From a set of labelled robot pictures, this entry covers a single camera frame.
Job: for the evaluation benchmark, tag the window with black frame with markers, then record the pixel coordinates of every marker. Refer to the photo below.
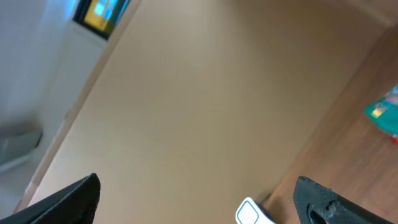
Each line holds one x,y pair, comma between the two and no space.
100,16

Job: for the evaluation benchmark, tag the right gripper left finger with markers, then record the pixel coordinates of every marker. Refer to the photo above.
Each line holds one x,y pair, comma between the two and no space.
76,203

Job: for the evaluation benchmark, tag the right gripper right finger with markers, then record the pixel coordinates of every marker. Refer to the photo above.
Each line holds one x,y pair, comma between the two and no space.
316,204

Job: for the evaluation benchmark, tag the green 3M gloves packet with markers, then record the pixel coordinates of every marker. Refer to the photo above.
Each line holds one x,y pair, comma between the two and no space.
383,112

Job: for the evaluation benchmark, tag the white barcode scanner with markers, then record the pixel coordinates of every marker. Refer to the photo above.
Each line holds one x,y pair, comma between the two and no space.
250,212

